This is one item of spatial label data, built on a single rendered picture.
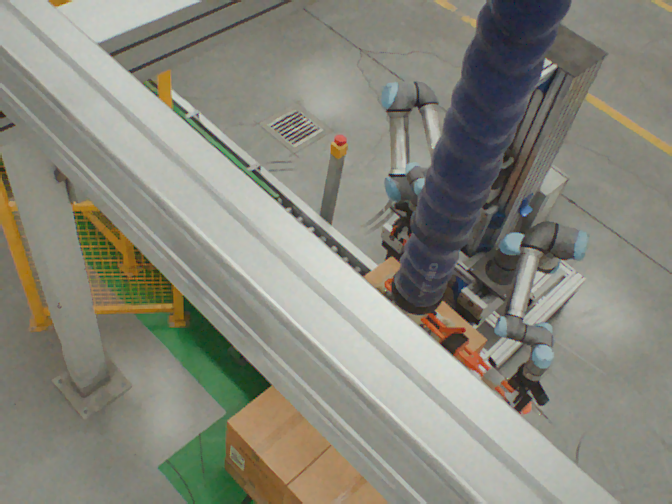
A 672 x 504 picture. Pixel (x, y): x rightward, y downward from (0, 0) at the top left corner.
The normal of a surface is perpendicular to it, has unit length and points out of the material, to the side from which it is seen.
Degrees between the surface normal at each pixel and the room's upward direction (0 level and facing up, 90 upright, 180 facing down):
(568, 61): 0
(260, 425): 0
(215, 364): 0
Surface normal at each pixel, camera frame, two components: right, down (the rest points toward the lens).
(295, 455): 0.13, -0.61
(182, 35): 0.70, 0.61
